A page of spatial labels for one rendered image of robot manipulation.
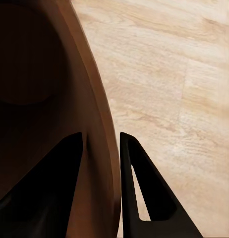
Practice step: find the trash can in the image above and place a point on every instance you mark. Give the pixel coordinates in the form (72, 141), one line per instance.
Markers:
(50, 88)

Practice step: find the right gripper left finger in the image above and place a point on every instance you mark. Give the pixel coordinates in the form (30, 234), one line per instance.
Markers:
(39, 205)

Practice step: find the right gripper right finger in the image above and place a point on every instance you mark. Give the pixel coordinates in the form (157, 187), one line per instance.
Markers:
(168, 217)

